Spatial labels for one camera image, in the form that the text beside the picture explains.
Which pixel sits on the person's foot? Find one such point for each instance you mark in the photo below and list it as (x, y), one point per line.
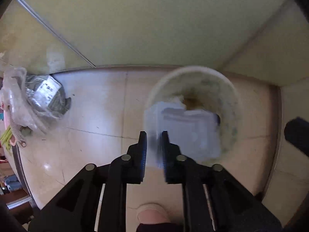
(151, 215)

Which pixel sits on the white plastic bucket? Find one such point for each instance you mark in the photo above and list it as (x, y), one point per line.
(217, 87)

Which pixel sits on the pink basket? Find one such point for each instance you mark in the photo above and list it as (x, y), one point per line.
(8, 123)

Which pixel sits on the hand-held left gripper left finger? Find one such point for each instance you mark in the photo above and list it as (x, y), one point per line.
(144, 147)

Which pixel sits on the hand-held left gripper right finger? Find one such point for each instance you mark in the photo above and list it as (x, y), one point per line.
(164, 149)

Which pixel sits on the green beans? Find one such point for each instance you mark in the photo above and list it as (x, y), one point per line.
(6, 137)

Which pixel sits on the clear bag with grey packages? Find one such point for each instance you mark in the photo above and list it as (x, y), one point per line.
(45, 96)

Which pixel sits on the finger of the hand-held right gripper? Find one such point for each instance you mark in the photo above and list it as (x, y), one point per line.
(298, 133)

